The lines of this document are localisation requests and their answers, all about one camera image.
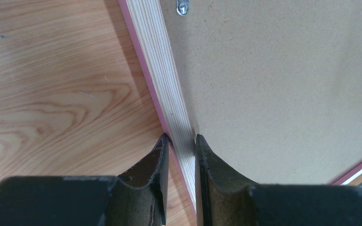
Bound wooden picture frame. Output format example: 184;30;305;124
117;0;362;216

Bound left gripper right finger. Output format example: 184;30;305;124
195;135;362;226

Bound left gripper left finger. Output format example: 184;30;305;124
0;134;170;226

